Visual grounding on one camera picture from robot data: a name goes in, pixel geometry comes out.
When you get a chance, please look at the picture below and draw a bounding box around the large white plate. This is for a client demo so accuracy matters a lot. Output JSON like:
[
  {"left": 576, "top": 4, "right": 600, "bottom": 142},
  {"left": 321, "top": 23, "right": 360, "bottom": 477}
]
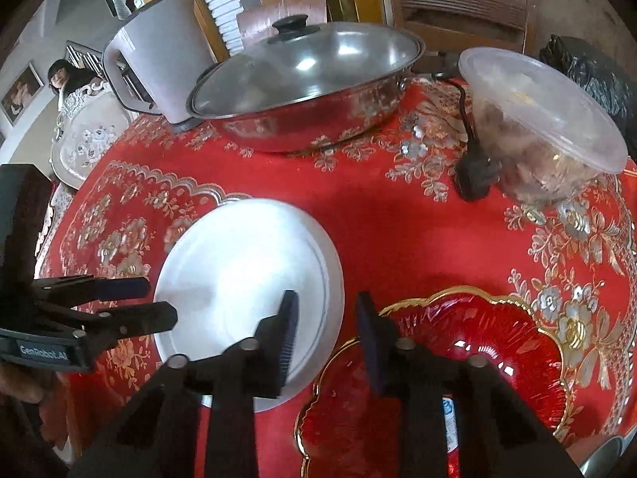
[{"left": 154, "top": 199, "right": 344, "bottom": 412}]

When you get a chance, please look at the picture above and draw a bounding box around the person's left hand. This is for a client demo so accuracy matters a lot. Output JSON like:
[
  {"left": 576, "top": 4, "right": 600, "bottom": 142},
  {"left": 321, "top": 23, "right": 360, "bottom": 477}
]
[{"left": 0, "top": 360, "right": 66, "bottom": 407}]

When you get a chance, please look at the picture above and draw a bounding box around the red glass gold-rimmed dish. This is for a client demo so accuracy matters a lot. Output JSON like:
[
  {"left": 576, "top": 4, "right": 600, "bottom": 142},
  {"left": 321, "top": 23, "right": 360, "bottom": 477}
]
[{"left": 295, "top": 286, "right": 571, "bottom": 477}]

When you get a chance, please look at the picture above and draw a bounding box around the white ornate chair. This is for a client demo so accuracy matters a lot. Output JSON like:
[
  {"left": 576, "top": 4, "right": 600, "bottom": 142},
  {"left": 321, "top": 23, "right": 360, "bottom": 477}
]
[{"left": 50, "top": 81, "right": 138, "bottom": 190}]

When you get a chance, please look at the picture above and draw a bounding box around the woman in pink jacket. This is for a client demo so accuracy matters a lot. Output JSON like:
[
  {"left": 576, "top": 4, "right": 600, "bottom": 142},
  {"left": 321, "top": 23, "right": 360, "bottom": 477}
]
[{"left": 47, "top": 59, "right": 98, "bottom": 111}]

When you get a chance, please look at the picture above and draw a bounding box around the red floral tablecloth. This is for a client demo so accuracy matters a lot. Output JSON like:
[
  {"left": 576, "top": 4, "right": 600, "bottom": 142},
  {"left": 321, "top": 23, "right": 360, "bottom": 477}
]
[{"left": 42, "top": 80, "right": 636, "bottom": 477}]

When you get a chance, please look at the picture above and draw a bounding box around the white electric kettle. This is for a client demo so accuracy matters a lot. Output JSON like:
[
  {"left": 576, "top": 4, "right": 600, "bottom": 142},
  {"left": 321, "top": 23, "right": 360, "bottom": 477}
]
[{"left": 103, "top": 0, "right": 216, "bottom": 134}]

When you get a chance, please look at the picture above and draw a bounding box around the clear plastic lidded food bowl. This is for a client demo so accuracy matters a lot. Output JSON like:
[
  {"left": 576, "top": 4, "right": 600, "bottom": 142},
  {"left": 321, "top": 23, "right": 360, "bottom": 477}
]
[{"left": 458, "top": 47, "right": 628, "bottom": 208}]

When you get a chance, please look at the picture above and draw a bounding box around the steel pot with glass lid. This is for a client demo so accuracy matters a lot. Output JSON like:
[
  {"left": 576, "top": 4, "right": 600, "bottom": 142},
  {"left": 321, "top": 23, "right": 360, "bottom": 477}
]
[{"left": 186, "top": 14, "right": 425, "bottom": 153}]

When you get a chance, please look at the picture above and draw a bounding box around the pink upholstered chair back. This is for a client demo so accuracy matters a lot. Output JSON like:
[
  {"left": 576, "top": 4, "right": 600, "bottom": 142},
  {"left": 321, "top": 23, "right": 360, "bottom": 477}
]
[{"left": 236, "top": 0, "right": 328, "bottom": 47}]

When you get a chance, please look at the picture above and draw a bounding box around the black plastic bag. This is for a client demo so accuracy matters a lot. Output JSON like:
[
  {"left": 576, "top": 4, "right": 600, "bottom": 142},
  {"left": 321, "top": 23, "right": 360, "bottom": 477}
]
[{"left": 539, "top": 35, "right": 636, "bottom": 160}]

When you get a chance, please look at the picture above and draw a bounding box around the wooden chair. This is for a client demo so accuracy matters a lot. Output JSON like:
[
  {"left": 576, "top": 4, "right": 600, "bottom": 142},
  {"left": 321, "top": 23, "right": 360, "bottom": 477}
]
[{"left": 390, "top": 0, "right": 534, "bottom": 54}]

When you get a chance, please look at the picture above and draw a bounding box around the steel bowl with pink handle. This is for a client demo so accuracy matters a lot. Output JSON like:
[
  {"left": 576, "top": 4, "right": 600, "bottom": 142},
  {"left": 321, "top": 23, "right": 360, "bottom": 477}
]
[{"left": 567, "top": 434, "right": 626, "bottom": 478}]

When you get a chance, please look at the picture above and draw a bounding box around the framed wall picture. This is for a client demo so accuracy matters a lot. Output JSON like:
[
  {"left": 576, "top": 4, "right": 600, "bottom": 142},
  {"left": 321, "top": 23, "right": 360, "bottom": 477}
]
[{"left": 1, "top": 62, "right": 44, "bottom": 125}]

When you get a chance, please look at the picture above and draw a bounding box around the black power cable plug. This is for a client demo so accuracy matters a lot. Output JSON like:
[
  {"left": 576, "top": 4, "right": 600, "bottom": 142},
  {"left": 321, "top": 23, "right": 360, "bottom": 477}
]
[{"left": 412, "top": 52, "right": 500, "bottom": 203}]

